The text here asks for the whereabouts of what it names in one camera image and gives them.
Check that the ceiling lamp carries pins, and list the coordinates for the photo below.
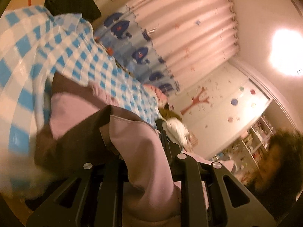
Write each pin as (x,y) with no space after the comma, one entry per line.
(286,52)

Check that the person's head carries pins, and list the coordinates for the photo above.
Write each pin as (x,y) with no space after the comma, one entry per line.
(278,180)

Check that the black garment on bed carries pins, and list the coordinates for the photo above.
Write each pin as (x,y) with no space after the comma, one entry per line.
(87,8)

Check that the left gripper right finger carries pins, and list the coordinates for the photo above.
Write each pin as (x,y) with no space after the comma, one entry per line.
(210,194)

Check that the red tree wall sticker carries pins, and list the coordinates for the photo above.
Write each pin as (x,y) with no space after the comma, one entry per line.
(196,101)

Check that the whale pattern curtain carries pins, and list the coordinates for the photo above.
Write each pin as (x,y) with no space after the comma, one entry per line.
(170,44)

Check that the shelf with items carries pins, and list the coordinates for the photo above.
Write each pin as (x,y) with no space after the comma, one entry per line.
(249,150)

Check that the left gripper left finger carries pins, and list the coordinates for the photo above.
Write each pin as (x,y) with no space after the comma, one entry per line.
(92,196)

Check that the pile of clothes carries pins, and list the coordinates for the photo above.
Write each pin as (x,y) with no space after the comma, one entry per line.
(176,131)

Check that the blue white checkered plastic sheet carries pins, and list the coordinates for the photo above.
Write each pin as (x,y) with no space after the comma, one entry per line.
(34,46)

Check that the pink and brown jacket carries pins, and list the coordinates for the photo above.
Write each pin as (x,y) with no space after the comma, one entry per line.
(85,127)

